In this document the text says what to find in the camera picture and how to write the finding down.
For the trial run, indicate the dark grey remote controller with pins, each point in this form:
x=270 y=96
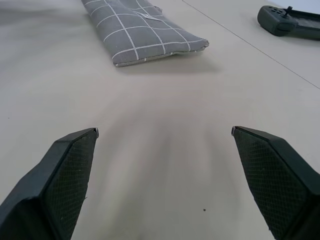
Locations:
x=285 y=21

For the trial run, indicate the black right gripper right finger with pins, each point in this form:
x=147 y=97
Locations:
x=275 y=185

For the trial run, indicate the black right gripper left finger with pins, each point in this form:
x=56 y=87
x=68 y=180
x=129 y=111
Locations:
x=57 y=185

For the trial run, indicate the grey checked fabric pouch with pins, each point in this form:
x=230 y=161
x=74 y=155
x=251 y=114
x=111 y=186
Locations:
x=140 y=32

